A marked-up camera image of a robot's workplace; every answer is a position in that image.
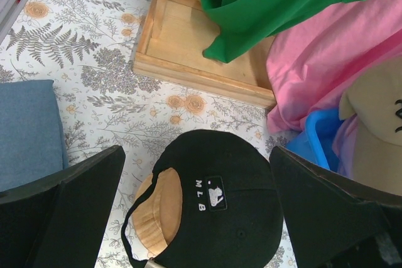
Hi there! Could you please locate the blue plastic bin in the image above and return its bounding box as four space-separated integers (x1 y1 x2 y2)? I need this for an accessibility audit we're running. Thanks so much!
286 109 343 172

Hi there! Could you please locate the wooden hat stand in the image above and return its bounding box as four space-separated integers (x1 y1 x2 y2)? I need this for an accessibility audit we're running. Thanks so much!
131 168 183 257

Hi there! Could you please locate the folded blue cloth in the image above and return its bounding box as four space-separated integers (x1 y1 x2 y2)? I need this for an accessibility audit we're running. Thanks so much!
1 80 68 191

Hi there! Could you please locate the beige corduroy cap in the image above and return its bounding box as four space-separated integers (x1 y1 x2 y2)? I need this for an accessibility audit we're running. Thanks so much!
339 57 401 195

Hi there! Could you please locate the wooden clothes rack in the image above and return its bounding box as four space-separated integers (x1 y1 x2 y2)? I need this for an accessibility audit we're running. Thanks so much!
133 0 276 108

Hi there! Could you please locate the purple cap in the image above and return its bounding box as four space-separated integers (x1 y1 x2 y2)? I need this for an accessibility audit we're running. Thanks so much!
332 115 358 179

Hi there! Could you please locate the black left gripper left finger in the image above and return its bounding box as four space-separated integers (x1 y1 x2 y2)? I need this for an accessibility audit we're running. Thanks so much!
1 146 126 267

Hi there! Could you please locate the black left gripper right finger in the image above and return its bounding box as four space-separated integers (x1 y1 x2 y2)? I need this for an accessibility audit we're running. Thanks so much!
269 146 401 267

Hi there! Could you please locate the pink t-shirt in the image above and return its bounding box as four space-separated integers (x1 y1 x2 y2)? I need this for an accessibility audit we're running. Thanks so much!
266 0 401 132

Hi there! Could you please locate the black MLB cap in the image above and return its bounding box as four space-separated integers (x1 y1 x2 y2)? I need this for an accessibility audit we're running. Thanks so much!
122 129 283 267

